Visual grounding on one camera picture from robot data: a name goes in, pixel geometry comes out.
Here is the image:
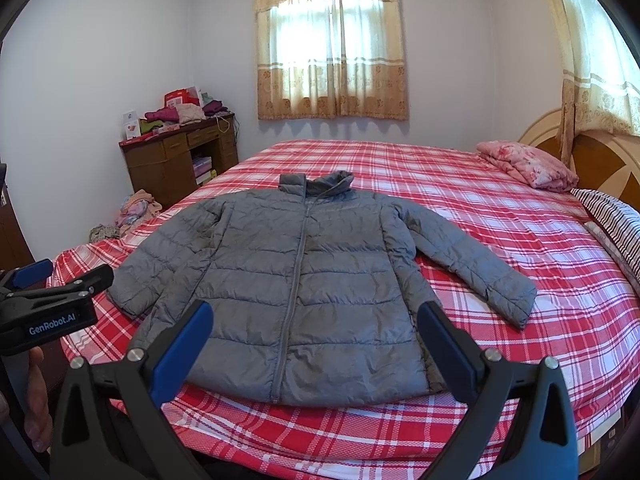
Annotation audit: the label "white greeting card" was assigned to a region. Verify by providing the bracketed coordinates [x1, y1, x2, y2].
[122, 110, 141, 140]

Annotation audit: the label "person left hand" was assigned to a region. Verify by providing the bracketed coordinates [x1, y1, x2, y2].
[24, 347, 53, 452]

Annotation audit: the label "clothes pile on floor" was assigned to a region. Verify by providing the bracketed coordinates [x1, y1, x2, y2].
[115, 190, 163, 236]

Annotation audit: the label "purple folded garment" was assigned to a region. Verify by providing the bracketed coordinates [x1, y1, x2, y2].
[203, 100, 228, 116]

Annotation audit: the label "beige side curtain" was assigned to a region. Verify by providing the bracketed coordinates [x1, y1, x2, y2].
[548, 0, 639, 164]

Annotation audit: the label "wooden headboard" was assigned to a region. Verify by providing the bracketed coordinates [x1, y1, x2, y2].
[520, 108, 640, 210]

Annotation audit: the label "red cardboard box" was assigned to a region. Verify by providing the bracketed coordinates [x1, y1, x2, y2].
[164, 87, 201, 107]

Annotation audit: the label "grey puffer jacket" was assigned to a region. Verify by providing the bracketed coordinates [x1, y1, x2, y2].
[108, 171, 537, 408]

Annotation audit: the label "green folded garment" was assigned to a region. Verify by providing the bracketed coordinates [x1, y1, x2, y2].
[139, 119, 164, 136]

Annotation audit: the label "grey cloth on floor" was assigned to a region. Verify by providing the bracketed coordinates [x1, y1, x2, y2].
[88, 224, 120, 243]

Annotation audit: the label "pink floral folded quilt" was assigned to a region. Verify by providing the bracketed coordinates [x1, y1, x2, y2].
[476, 141, 579, 193]

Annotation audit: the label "books in desk shelf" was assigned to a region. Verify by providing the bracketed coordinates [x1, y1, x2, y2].
[192, 157, 217, 185]

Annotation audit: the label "beige window curtain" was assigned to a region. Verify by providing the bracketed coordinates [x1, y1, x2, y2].
[255, 0, 409, 122]

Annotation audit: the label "striped pillow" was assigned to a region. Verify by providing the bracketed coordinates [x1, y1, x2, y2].
[572, 188, 639, 278]

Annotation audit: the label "magenta folded garment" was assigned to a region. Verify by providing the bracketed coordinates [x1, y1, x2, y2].
[144, 106, 180, 122]

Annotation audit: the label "brown wooden desk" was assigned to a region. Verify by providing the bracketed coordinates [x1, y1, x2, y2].
[119, 113, 239, 208]

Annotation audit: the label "pink beige folded garment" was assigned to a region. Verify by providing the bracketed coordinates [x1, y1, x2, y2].
[175, 103, 206, 125]

